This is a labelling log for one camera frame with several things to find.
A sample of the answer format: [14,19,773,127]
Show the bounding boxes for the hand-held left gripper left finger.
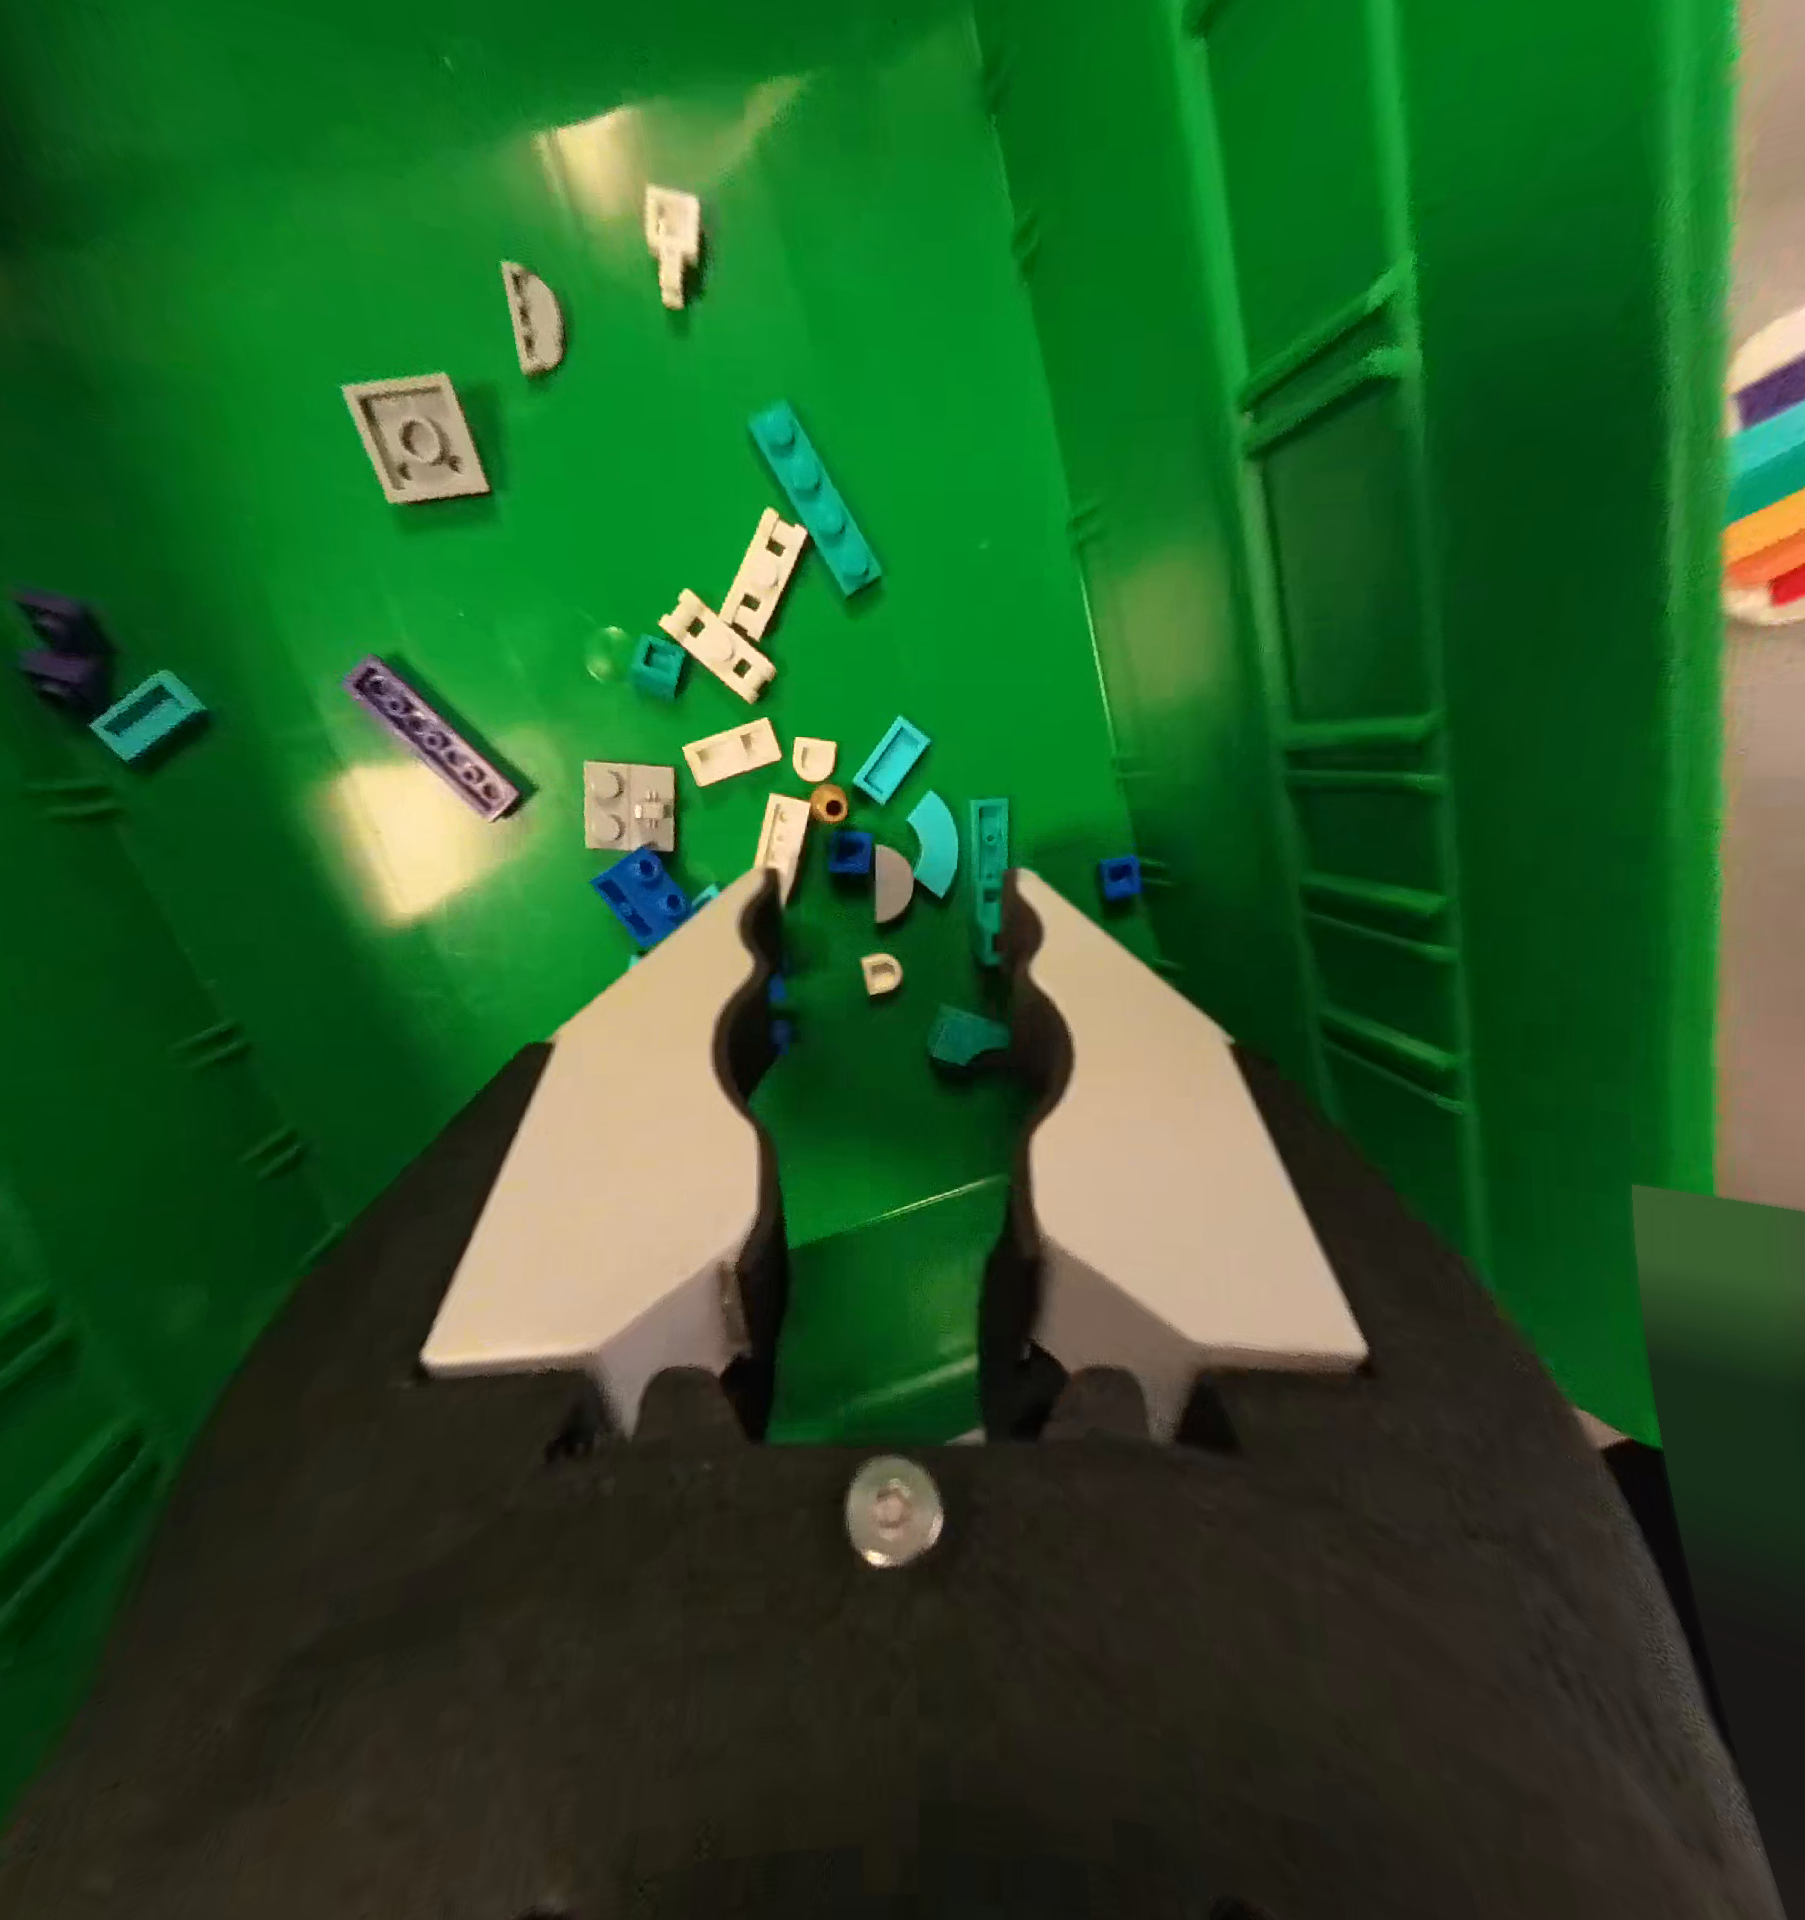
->
[419,865,795,1438]

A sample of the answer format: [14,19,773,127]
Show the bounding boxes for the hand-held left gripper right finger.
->
[980,865,1370,1446]

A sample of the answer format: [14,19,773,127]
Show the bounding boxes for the lego pieces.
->
[9,180,1153,1075]

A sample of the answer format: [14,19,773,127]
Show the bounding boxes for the green plastic bin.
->
[0,0,1739,1909]

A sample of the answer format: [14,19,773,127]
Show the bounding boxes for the round rainbow lego plate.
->
[1722,295,1805,626]

